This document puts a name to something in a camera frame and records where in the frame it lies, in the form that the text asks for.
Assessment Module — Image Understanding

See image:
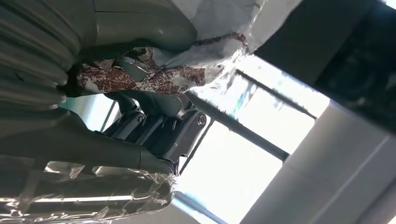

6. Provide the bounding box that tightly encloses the dark machine display screen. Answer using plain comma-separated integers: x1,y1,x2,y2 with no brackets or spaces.
315,4,396,132

